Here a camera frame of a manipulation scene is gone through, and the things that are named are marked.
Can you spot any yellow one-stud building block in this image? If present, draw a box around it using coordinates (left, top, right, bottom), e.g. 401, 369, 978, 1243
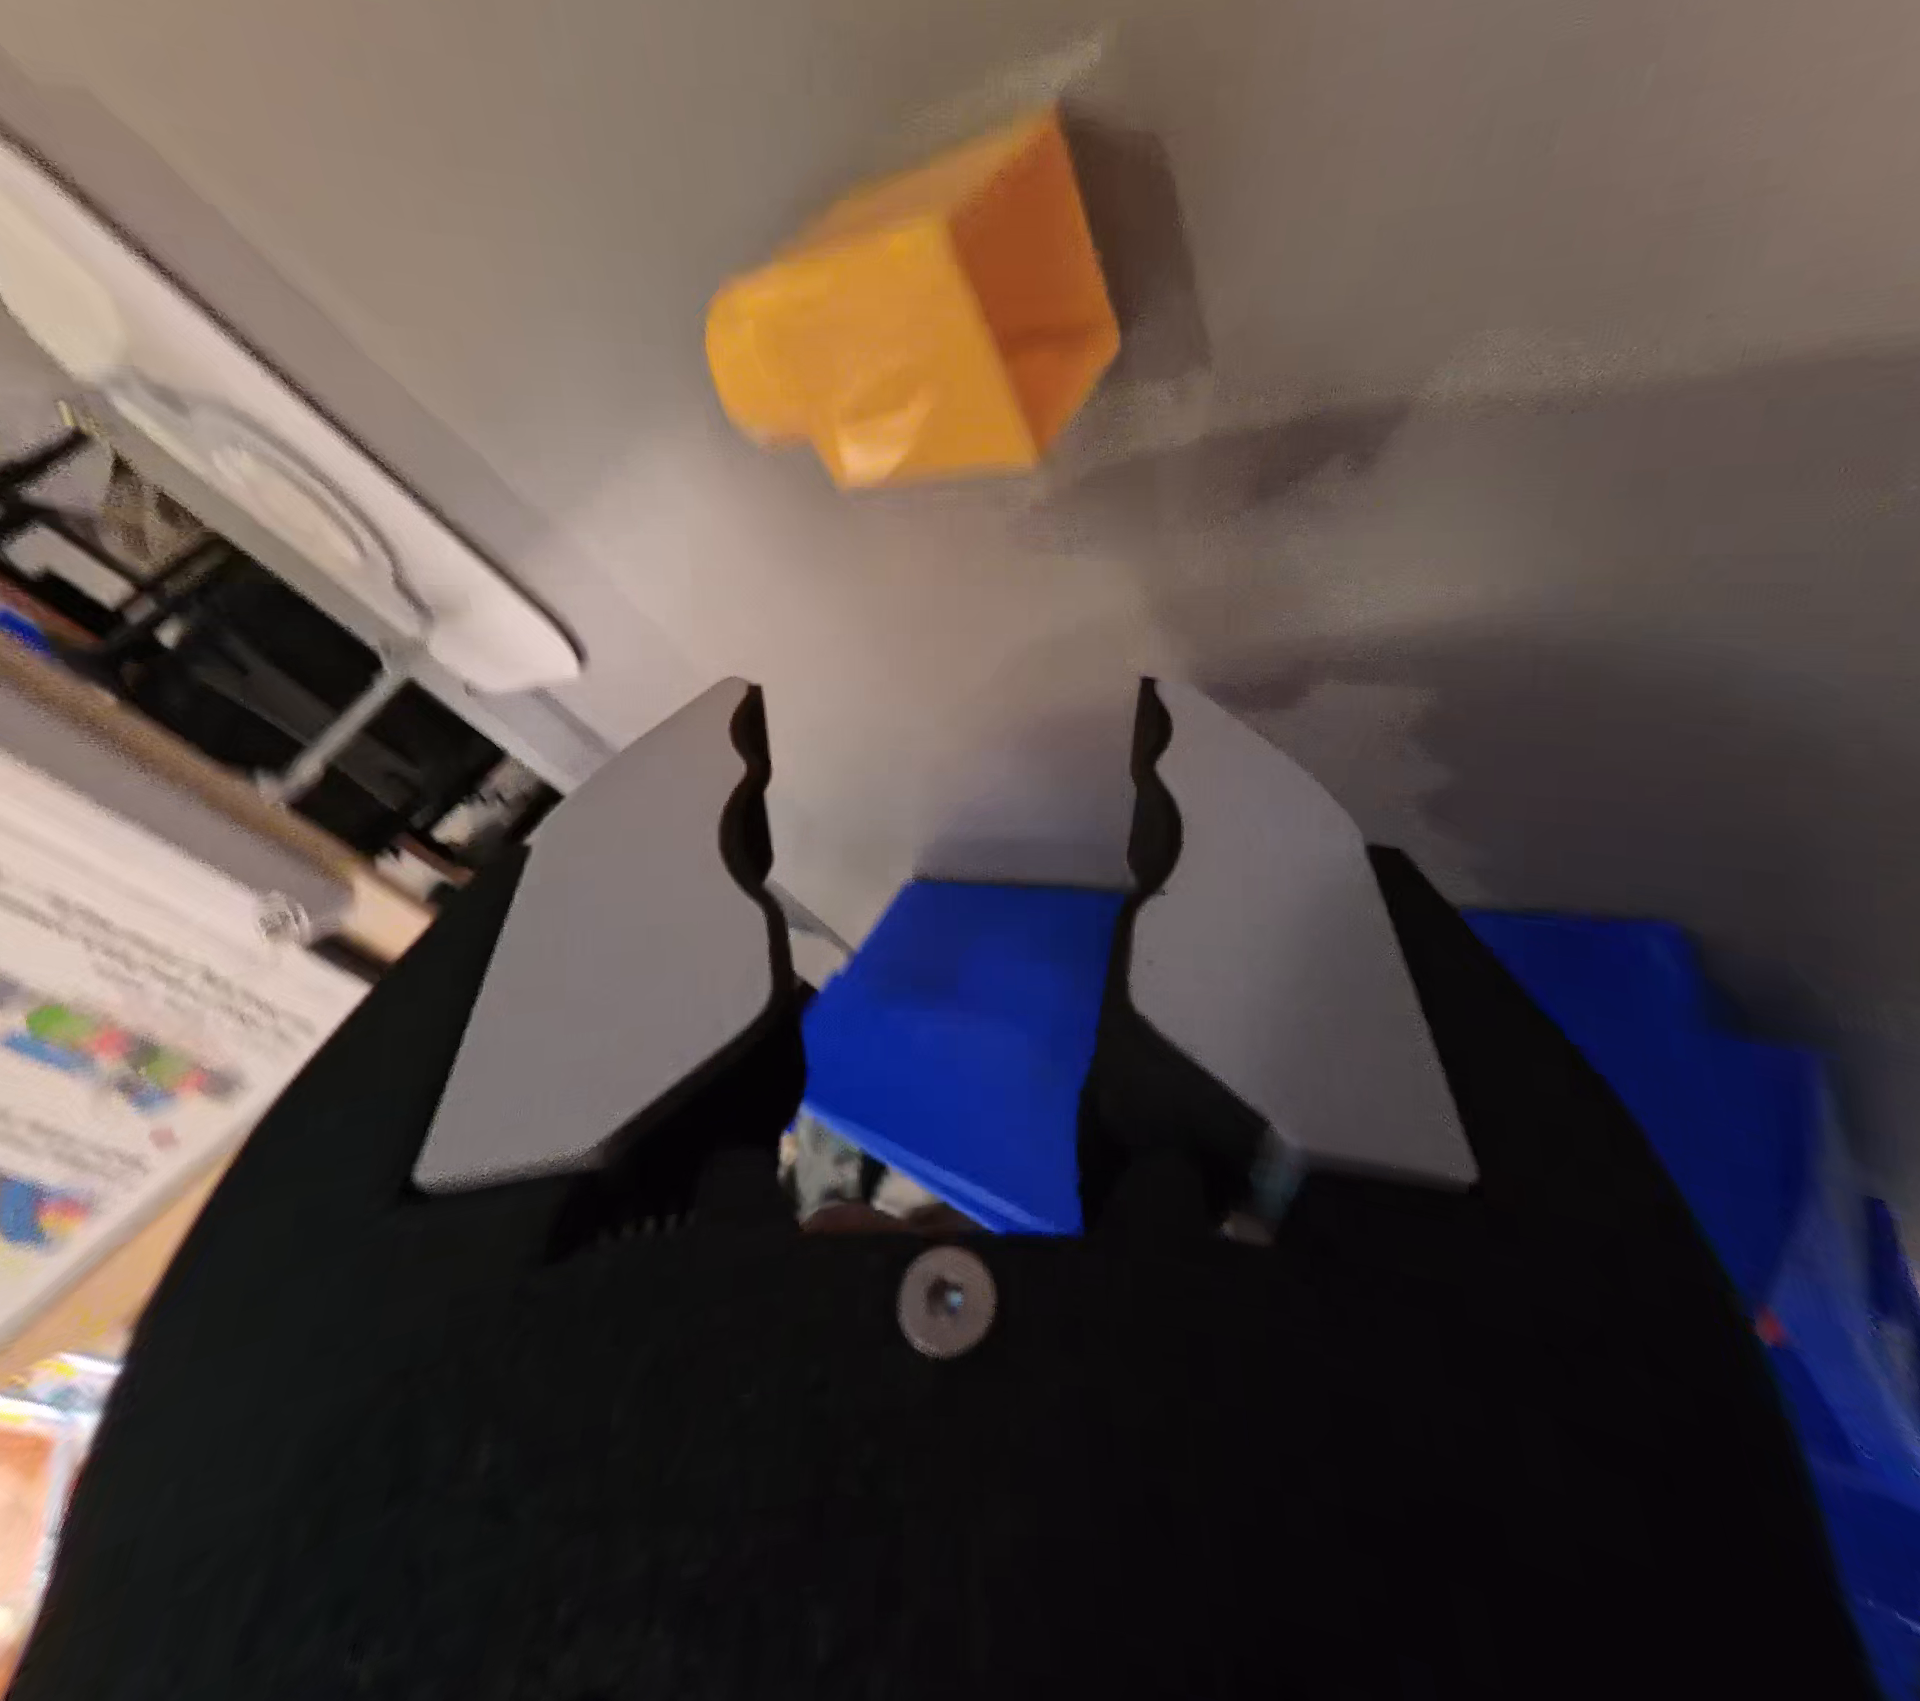
704, 104, 1124, 491

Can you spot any blue plastic bin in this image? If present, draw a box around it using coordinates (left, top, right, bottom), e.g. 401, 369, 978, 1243
798, 880, 1920, 1701

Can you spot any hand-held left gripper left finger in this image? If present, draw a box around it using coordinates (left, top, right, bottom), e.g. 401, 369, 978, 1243
412, 677, 807, 1244

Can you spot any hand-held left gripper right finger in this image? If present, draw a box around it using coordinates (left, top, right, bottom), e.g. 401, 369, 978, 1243
1082, 677, 1484, 1244

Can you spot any white document stand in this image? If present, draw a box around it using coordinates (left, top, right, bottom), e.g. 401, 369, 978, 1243
0, 127, 589, 1380

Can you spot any printed instruction sheet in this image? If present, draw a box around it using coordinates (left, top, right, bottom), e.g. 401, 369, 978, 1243
0, 748, 369, 1343

